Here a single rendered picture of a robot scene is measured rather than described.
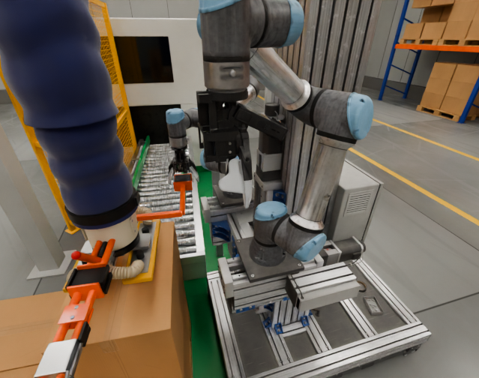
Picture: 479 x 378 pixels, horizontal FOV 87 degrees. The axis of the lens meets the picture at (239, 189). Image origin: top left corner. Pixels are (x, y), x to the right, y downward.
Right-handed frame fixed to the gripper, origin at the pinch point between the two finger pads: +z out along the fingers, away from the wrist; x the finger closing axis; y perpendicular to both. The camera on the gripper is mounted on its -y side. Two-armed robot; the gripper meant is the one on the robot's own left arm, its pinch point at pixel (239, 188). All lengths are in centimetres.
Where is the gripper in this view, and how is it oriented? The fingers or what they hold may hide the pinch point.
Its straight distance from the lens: 53.6
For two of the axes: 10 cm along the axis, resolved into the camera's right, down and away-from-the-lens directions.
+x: 2.7, 5.0, -8.2
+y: -9.6, 1.4, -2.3
